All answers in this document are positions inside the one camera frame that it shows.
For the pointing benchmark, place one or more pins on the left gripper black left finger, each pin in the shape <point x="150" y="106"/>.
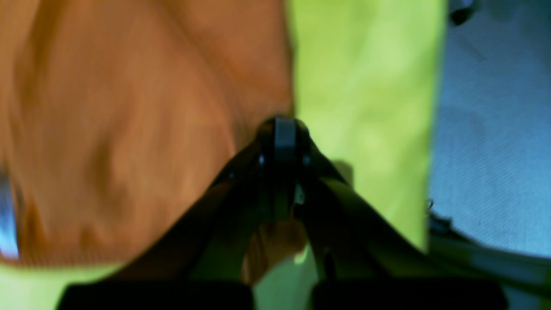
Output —
<point x="197" y="264"/>

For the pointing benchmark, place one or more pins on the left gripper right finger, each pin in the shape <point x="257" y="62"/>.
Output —
<point x="363" y="262"/>

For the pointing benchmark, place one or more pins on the orange T-shirt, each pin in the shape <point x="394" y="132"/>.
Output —
<point x="116" y="115"/>

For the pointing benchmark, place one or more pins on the yellow table cloth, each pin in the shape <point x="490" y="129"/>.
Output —
<point x="364" y="76"/>

